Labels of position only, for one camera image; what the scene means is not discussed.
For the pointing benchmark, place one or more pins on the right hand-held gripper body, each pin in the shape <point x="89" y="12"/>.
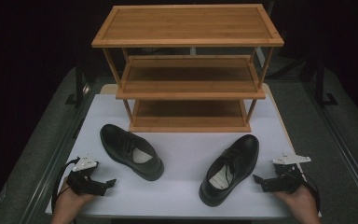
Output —
<point x="284" y="183"/>

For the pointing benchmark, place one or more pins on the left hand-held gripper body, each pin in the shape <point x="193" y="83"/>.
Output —
<point x="85" y="182"/>

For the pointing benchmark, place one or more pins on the black leather shoe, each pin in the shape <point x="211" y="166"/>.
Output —
<point x="242" y="149"/>
<point x="118" y="140"/>

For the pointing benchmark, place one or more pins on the three-tier bamboo shoe rack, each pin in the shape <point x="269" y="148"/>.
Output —
<point x="186" y="26"/>

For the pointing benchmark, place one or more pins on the person's right hand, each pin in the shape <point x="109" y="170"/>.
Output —
<point x="301" y="203"/>

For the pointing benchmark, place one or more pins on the person's left hand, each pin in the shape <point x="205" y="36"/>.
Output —
<point x="68" y="203"/>

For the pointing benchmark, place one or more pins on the white table mat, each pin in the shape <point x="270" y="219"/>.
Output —
<point x="180" y="186"/>

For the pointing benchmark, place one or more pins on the black metal stand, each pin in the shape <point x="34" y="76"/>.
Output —
<point x="79" y="84"/>
<point x="321" y="84"/>

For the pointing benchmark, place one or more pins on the metal floor rail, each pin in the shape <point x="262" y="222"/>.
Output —
<point x="52" y="174"/>
<point x="348" y="155"/>

